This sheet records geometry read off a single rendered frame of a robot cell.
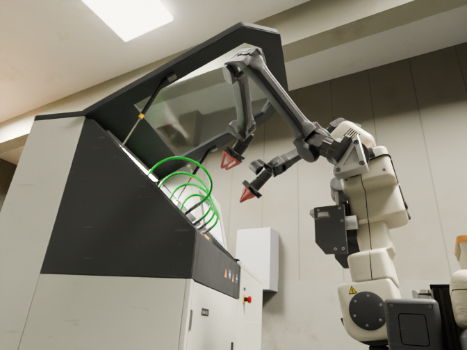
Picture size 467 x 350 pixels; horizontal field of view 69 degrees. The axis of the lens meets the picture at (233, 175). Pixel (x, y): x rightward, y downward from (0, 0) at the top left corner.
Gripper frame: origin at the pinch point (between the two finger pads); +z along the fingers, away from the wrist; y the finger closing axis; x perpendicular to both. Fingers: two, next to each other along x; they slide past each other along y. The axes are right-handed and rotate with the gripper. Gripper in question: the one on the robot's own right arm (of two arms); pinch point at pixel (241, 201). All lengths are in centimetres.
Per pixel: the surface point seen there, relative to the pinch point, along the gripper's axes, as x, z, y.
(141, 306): 51, 41, -34
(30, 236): 65, 61, 17
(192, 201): -12.9, 22.2, 33.8
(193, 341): 39, 37, -49
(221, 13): -48, -101, 190
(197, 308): 38, 31, -42
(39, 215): 64, 54, 22
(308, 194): -177, -34, 64
